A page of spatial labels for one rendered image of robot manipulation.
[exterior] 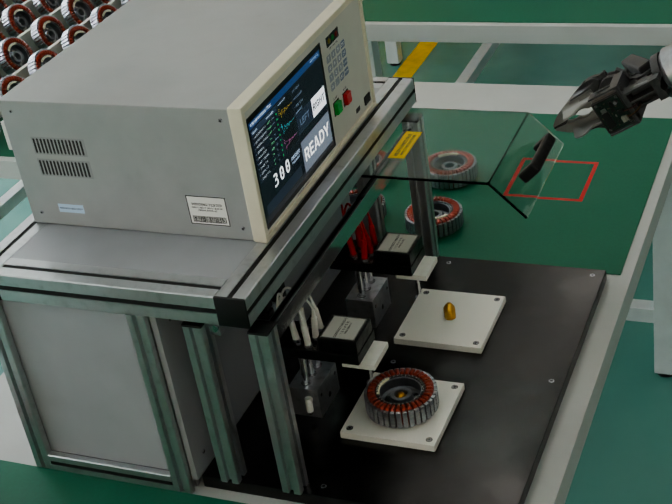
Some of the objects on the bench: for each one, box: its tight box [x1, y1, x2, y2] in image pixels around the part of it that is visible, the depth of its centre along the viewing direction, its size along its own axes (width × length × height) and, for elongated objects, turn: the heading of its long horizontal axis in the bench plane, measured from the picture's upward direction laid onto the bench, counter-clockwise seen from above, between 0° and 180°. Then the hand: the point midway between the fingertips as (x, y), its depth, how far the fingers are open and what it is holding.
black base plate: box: [202, 256, 607, 504], centre depth 200 cm, size 47×64×2 cm
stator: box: [404, 196, 464, 238], centre depth 239 cm, size 11×11×4 cm
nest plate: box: [394, 288, 506, 354], centre depth 208 cm, size 15×15×1 cm
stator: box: [364, 368, 439, 428], centre depth 188 cm, size 11×11×4 cm
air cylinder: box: [289, 360, 340, 418], centre depth 194 cm, size 5×8×6 cm
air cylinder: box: [345, 276, 391, 328], centre depth 212 cm, size 5×8×6 cm
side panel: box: [0, 300, 200, 494], centre depth 182 cm, size 28×3×32 cm, turn 81°
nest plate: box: [340, 372, 465, 452], centre depth 189 cm, size 15×15×1 cm
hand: (562, 122), depth 202 cm, fingers closed
